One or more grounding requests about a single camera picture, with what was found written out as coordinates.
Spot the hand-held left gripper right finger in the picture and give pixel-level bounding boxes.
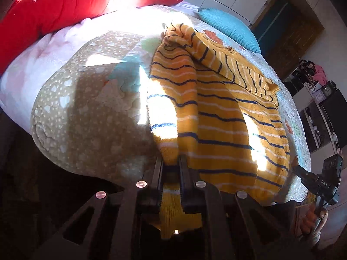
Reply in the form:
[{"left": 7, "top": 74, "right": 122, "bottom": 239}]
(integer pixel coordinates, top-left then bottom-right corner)
[{"left": 178, "top": 154, "right": 304, "bottom": 260}]

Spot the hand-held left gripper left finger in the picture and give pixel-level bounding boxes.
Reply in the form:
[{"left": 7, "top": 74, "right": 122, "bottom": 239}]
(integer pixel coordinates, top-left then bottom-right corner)
[{"left": 35, "top": 158, "right": 164, "bottom": 260}]

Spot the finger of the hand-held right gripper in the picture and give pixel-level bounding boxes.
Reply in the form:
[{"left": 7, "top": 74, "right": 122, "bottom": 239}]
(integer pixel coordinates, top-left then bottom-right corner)
[{"left": 291, "top": 165, "right": 311, "bottom": 180}]

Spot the yellow striped knit sweater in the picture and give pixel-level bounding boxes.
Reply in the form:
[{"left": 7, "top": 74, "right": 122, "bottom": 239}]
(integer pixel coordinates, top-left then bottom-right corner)
[{"left": 146, "top": 23, "right": 291, "bottom": 240}]

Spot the person's right hand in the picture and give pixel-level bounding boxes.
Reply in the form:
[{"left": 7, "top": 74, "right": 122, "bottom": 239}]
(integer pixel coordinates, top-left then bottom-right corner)
[{"left": 300, "top": 204, "right": 329, "bottom": 239}]

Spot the dark cluttered shelf unit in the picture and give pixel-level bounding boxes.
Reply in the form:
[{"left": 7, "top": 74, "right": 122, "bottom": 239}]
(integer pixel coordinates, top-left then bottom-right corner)
[{"left": 282, "top": 59, "right": 347, "bottom": 153}]

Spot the beige patterned quilt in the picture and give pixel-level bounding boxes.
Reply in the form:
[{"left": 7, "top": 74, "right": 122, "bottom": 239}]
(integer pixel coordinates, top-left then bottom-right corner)
[{"left": 30, "top": 5, "right": 312, "bottom": 204}]

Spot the pink cloth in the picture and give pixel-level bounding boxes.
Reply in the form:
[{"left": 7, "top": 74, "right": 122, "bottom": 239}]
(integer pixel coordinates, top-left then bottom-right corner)
[{"left": 312, "top": 63, "right": 329, "bottom": 86}]

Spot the brown wooden door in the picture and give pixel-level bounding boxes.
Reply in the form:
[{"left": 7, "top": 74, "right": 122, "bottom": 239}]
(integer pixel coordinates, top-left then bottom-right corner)
[{"left": 250, "top": 0, "right": 325, "bottom": 81}]

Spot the teal knit pillow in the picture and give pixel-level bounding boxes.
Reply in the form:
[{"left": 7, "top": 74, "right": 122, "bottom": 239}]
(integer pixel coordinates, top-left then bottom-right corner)
[{"left": 197, "top": 8, "right": 262, "bottom": 55}]

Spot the white pink fleece blanket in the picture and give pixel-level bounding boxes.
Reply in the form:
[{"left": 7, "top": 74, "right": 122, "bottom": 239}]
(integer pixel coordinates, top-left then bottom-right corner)
[{"left": 0, "top": 1, "right": 196, "bottom": 135}]

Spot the red embroidered pillow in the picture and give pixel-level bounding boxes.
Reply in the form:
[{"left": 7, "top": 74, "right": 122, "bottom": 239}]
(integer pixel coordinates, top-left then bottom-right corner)
[{"left": 0, "top": 0, "right": 188, "bottom": 74}]

